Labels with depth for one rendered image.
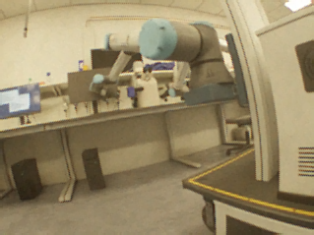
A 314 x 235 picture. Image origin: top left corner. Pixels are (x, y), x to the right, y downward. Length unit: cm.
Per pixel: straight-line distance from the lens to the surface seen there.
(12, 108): 213
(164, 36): 55
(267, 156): 70
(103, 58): 240
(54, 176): 248
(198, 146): 282
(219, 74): 65
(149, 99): 164
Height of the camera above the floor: 63
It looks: level
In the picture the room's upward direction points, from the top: 10 degrees counter-clockwise
